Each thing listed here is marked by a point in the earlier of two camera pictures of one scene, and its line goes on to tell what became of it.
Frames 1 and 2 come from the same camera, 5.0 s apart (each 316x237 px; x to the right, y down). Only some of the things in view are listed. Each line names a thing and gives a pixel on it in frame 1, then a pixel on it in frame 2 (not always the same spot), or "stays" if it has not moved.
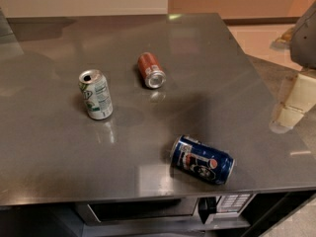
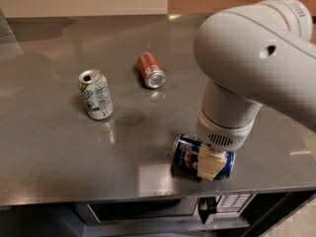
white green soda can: [95, 90] stays
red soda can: [151, 70] stays
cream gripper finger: [298, 98] to [223, 139]
